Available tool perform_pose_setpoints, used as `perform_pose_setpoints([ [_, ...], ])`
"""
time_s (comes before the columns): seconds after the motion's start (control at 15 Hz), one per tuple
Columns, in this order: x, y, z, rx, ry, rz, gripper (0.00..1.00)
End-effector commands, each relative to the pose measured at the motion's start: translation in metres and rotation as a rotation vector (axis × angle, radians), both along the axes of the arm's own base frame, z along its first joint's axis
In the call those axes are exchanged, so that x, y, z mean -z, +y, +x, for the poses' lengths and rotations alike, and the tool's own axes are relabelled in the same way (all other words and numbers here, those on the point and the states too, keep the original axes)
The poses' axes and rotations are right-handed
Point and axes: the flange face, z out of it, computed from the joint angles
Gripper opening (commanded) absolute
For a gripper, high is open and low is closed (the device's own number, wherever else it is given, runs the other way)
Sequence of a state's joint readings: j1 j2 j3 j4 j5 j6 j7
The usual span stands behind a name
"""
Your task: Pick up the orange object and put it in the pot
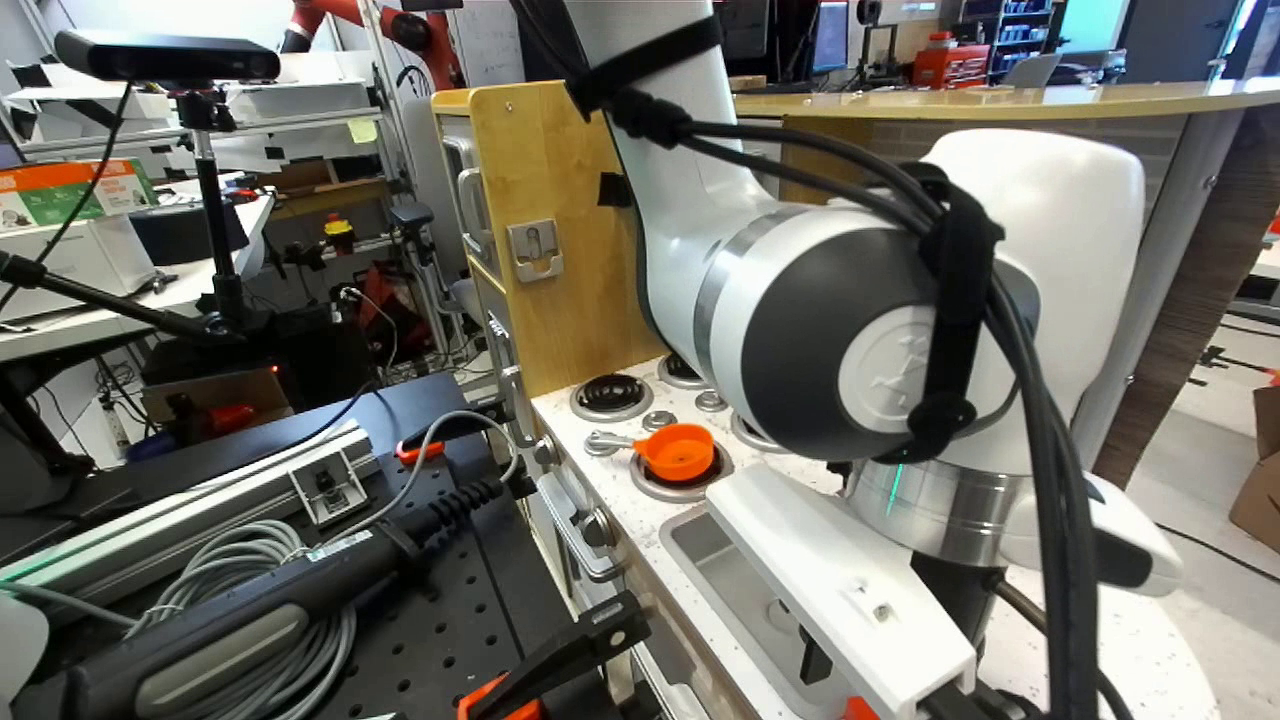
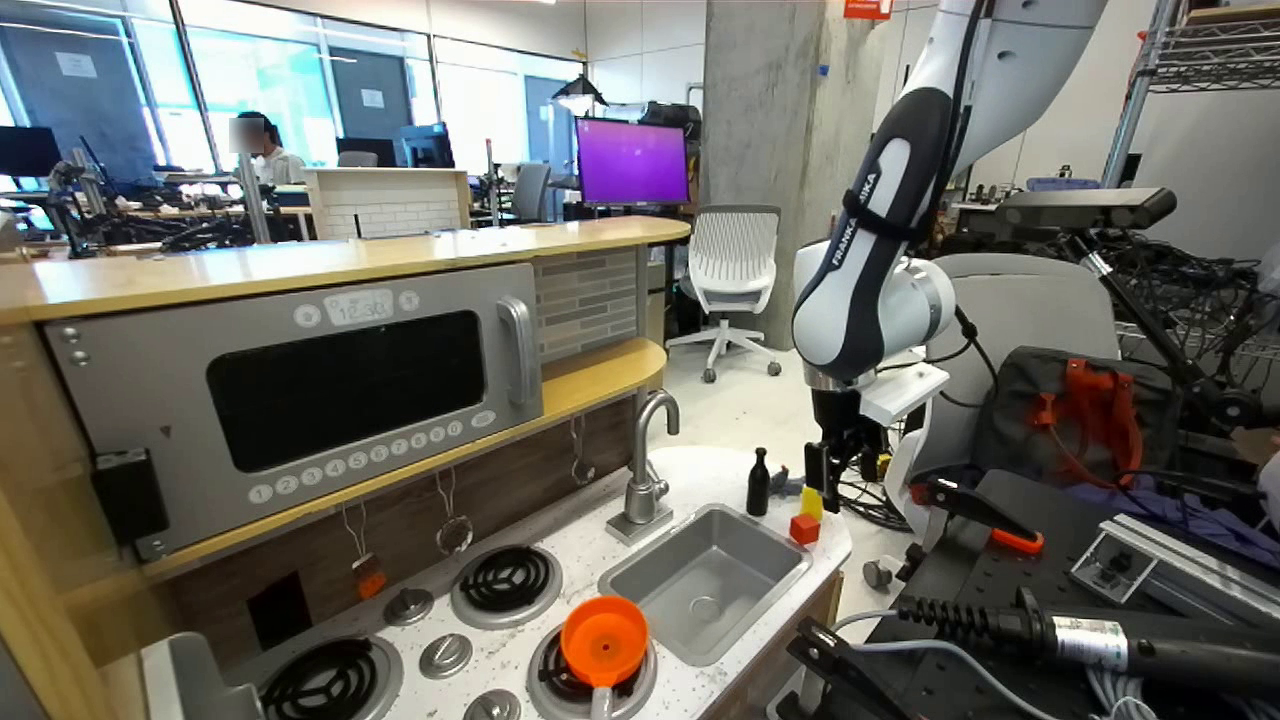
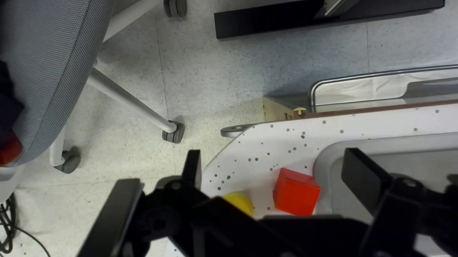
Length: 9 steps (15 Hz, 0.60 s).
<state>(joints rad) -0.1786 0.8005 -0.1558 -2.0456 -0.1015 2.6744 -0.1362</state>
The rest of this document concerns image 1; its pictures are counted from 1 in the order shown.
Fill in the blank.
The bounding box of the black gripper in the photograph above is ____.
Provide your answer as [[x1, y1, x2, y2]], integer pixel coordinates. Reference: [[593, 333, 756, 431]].
[[915, 551, 1032, 720]]

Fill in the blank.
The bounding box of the orange toy pot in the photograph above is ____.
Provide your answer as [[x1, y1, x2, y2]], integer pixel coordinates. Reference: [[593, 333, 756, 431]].
[[613, 419, 723, 492]]

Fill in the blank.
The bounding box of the brown cardboard box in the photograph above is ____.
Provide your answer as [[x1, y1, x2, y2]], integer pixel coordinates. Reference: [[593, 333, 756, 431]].
[[1224, 384, 1280, 560]]

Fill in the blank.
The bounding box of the black bar clamp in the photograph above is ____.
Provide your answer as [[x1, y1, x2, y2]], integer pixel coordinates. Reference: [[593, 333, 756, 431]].
[[451, 591, 662, 720]]

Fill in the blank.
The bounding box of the grey kitchen support pole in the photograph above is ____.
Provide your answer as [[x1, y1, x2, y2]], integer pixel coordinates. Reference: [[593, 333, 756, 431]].
[[1064, 111, 1251, 472]]

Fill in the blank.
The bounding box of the red bag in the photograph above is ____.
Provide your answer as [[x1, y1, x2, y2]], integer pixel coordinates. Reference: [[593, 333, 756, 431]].
[[913, 29, 999, 95]]

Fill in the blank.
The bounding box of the teal screen monitor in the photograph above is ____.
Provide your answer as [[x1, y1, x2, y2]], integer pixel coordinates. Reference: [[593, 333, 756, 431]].
[[1057, 0, 1142, 60]]

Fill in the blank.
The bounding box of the red machine part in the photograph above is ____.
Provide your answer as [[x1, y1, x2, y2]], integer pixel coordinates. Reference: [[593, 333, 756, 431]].
[[334, 261, 445, 365]]

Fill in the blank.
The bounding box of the black boom rod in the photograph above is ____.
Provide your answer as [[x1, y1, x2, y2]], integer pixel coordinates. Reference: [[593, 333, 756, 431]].
[[0, 247, 240, 354]]

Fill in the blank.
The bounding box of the green orange box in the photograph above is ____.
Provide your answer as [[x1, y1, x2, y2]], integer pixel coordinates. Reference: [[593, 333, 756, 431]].
[[0, 158, 160, 238]]

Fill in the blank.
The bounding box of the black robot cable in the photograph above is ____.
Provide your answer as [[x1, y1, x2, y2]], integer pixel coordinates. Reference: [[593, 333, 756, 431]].
[[511, 0, 1142, 720]]

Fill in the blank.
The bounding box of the white cable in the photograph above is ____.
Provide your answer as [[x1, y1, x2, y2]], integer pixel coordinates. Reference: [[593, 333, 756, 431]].
[[335, 410, 529, 540]]

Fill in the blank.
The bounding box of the orange handled black clamp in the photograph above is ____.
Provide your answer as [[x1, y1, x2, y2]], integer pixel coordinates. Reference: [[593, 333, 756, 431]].
[[394, 438, 451, 472]]

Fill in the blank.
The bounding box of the wooden toy kitchen frame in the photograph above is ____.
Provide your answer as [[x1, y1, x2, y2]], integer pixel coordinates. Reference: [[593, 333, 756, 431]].
[[434, 75, 1280, 720]]

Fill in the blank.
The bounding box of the black cylindrical tool handle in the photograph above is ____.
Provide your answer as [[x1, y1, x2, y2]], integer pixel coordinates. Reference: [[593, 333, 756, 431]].
[[14, 469, 520, 720]]

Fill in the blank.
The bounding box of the grey coiled cable bundle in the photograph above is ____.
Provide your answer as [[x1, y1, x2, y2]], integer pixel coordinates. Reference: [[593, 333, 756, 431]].
[[124, 517, 365, 720]]

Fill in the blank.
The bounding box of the aluminium extrusion rail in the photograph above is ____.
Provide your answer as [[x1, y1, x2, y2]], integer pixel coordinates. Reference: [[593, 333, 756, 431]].
[[0, 419, 385, 599]]

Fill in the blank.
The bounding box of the black camera stand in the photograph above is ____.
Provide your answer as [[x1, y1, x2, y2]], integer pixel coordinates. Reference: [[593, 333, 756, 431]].
[[170, 81, 262, 343]]

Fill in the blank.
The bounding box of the black stereo camera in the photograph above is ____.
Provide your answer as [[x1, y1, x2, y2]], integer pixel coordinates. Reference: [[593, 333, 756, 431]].
[[51, 29, 285, 88]]

